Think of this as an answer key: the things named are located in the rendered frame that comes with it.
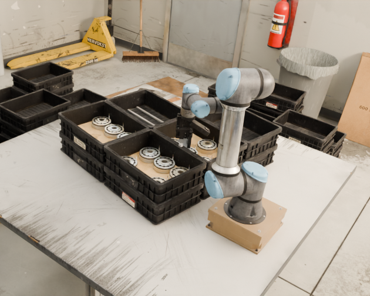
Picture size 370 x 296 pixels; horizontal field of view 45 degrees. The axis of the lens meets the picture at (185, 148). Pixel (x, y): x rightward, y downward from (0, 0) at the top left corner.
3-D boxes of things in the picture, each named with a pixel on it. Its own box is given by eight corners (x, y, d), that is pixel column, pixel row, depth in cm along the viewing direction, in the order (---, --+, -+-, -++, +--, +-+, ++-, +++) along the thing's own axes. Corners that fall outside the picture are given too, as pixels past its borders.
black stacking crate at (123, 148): (204, 184, 211) (207, 164, 205) (157, 208, 192) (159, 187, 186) (149, 148, 234) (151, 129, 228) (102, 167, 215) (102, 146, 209)
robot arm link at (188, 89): (187, 90, 205) (180, 83, 211) (184, 111, 210) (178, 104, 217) (202, 89, 208) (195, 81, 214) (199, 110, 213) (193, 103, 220)
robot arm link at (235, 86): (245, 201, 185) (266, 71, 164) (212, 205, 180) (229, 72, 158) (231, 187, 196) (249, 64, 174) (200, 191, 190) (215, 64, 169)
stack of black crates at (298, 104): (298, 140, 400) (310, 92, 376) (282, 154, 375) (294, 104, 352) (255, 123, 419) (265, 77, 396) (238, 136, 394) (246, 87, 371)
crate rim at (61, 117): (150, 132, 229) (151, 128, 228) (102, 150, 210) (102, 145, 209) (104, 103, 252) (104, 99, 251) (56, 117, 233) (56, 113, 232)
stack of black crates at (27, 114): (46, 140, 357) (43, 88, 334) (73, 154, 344) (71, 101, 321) (3, 160, 328) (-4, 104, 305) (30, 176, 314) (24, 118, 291)
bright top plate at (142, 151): (164, 155, 221) (164, 154, 220) (146, 160, 215) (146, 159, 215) (152, 145, 227) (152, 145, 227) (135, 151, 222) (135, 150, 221)
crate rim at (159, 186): (207, 167, 206) (208, 162, 205) (158, 191, 187) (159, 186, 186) (150, 132, 229) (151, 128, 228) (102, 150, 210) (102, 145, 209)
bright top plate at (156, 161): (179, 164, 215) (179, 163, 215) (163, 171, 209) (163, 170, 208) (165, 155, 221) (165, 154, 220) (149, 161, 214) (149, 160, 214)
